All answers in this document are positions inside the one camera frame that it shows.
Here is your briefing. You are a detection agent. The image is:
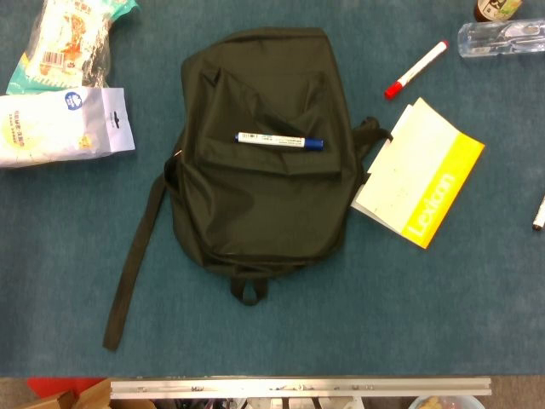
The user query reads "black fabric backpack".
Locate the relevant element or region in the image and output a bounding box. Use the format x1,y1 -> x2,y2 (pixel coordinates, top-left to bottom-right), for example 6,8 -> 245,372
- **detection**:
103,27 -> 391,353

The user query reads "yellow and white notebook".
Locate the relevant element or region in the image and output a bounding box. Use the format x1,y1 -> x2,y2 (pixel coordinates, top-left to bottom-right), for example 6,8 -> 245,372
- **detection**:
350,96 -> 486,251

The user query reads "white marker with blue cap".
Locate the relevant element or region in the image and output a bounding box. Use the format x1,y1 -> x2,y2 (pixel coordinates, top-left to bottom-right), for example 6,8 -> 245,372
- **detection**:
234,130 -> 324,151

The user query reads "white marker with red cap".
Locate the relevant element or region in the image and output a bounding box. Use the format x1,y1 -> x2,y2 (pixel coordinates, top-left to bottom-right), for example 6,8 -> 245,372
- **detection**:
384,40 -> 450,101

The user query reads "white pouch with blue logo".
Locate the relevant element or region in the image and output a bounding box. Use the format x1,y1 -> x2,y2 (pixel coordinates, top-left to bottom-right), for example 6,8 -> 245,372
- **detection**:
0,87 -> 136,169

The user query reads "pale round bowl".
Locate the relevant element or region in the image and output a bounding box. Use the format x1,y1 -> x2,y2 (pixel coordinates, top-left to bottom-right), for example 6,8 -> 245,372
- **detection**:
407,395 -> 474,409

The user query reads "green-edged clear snack bag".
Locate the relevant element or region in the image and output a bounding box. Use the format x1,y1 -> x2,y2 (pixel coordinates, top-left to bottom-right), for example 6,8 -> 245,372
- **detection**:
5,0 -> 141,95

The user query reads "white marker with black cap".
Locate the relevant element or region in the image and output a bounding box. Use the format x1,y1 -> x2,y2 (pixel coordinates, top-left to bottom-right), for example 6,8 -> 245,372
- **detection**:
531,194 -> 545,233

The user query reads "clear plastic water bottle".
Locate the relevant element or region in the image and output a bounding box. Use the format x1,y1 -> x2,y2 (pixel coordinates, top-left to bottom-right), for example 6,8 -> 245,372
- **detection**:
457,19 -> 545,60

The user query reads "red plastic box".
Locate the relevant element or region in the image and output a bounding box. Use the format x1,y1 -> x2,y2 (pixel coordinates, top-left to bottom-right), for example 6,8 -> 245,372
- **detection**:
26,377 -> 106,400

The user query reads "brown tea bottle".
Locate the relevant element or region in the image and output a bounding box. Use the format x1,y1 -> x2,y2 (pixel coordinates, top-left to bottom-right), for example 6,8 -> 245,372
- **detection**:
473,0 -> 524,23

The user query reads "aluminium frame rail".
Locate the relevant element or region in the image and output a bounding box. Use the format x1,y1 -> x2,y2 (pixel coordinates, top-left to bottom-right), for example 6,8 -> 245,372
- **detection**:
109,377 -> 493,400

